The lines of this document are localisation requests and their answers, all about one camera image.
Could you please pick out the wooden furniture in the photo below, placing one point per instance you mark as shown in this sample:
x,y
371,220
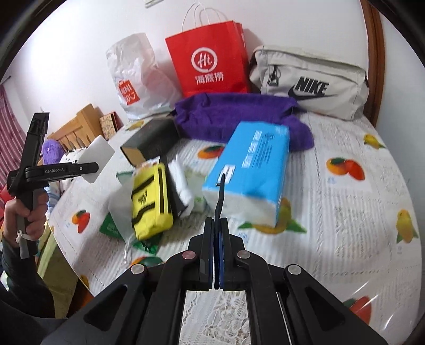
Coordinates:
x,y
83,122

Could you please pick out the purple plush toy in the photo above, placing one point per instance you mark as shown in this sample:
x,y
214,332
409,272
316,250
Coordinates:
x,y
51,151

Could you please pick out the purple towel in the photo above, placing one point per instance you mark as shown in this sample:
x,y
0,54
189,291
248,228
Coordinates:
x,y
225,116

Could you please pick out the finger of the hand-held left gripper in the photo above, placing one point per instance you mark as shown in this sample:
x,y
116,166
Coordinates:
x,y
84,168

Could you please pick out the person's left hand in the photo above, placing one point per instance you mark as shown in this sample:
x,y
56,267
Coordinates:
x,y
16,225

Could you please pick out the white sock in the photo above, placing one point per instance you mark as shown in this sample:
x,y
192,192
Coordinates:
x,y
181,185

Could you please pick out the red paper bag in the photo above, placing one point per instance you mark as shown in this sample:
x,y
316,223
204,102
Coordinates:
x,y
206,39

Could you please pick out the white plush toy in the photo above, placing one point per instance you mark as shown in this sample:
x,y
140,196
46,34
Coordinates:
x,y
69,156

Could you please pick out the striped curtain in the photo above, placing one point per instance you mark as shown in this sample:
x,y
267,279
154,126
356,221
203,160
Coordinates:
x,y
8,132

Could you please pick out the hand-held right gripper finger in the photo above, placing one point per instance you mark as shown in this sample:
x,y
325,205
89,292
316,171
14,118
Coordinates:
x,y
214,265
221,265

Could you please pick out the brown patterned box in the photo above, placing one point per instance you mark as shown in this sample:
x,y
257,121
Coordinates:
x,y
108,126

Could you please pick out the blue tissue pack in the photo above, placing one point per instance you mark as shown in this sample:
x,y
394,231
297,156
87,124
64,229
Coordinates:
x,y
252,172

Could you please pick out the white plastic bag red label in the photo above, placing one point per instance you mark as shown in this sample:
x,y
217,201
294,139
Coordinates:
x,y
142,73

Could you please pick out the person's left forearm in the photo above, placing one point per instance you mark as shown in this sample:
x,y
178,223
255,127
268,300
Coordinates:
x,y
23,282

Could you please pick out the grey waist bag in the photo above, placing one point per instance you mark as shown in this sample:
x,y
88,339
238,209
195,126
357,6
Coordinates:
x,y
298,66

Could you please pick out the fruit print tablecloth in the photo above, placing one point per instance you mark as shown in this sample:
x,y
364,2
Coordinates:
x,y
332,215

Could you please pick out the yellow black pouch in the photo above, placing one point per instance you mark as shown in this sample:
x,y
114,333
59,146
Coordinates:
x,y
146,212

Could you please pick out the green packet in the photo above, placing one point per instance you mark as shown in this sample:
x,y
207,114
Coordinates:
x,y
109,229

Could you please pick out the black box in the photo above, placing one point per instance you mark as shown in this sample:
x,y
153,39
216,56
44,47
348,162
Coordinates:
x,y
149,136

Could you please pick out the white foam block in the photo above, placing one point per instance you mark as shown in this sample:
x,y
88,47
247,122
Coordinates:
x,y
96,152

